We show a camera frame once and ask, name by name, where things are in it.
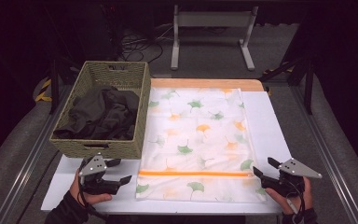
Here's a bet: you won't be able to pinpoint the black metal stand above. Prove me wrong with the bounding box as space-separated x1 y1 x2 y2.
257 55 315 116

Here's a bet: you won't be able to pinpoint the hand-held gripper cable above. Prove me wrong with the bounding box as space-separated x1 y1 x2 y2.
287 186 308 224
76 167 106 220

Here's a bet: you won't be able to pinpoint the black metal post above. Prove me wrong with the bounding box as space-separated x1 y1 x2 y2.
43 6 76 116

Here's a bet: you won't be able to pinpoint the black floor cables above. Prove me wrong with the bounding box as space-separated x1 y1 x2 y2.
117 26 172 63

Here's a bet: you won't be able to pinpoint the dark cloth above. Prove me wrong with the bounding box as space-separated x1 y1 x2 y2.
53 85 141 141

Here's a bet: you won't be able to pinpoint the right hand-held gripper cable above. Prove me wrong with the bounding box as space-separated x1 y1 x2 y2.
287 186 308 224

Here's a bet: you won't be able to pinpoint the aluminium rail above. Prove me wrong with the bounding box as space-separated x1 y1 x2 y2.
0 83 74 224
288 83 358 224

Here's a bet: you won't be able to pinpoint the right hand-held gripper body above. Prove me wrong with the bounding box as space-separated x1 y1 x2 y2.
260 157 324 198

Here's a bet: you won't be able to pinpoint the person's left hand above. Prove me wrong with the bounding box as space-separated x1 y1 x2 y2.
69 169 114 206

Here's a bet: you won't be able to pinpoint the white metal stand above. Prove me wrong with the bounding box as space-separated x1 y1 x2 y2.
170 4 259 72

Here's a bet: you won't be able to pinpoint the left hand-held gripper cable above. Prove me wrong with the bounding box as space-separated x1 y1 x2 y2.
76 167 106 220

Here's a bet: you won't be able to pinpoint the white leaf-print mesh laundry bag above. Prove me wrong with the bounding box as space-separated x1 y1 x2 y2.
135 87 267 203

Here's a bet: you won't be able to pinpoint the yellow and black tape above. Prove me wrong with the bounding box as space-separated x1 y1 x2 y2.
34 78 54 104

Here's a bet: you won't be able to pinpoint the person's right hand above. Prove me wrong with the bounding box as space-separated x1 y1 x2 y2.
264 176 313 216

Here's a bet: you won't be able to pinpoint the white board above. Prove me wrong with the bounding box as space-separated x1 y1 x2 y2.
40 90 293 216

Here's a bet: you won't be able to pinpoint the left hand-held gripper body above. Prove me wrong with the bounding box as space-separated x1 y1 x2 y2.
78 153 121 196

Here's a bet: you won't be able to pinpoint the green woven basket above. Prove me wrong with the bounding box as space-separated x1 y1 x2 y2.
48 60 152 161

